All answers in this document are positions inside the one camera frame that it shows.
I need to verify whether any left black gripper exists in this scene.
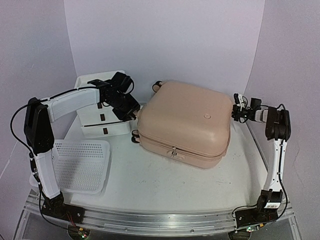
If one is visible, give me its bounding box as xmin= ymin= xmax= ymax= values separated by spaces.
xmin=106 ymin=94 xmax=142 ymax=123

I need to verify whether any white plastic drawer unit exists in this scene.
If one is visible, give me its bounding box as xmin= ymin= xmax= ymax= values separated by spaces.
xmin=74 ymin=70 xmax=131 ymax=139

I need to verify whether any pink hard-shell suitcase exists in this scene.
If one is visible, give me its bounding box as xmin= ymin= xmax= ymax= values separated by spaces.
xmin=131 ymin=81 xmax=233 ymax=169

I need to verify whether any white perforated plastic basket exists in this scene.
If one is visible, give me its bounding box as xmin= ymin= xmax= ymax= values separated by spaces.
xmin=34 ymin=139 xmax=111 ymax=199

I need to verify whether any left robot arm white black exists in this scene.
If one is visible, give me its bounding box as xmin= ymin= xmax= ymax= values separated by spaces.
xmin=23 ymin=71 xmax=140 ymax=223

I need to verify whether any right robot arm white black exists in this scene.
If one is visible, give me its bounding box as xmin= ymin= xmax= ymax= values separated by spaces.
xmin=231 ymin=93 xmax=291 ymax=233

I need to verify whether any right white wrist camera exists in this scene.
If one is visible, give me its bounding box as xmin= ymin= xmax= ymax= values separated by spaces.
xmin=233 ymin=93 xmax=246 ymax=109

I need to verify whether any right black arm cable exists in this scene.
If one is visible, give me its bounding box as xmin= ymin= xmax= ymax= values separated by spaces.
xmin=231 ymin=139 xmax=288 ymax=226

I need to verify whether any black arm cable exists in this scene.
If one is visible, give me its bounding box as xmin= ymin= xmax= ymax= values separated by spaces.
xmin=231 ymin=139 xmax=288 ymax=226
xmin=9 ymin=104 xmax=78 ymax=232

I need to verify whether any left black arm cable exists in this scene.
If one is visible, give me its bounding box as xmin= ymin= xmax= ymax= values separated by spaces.
xmin=9 ymin=104 xmax=78 ymax=232

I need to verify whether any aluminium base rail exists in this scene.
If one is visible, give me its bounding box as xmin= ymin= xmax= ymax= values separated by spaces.
xmin=14 ymin=189 xmax=305 ymax=240

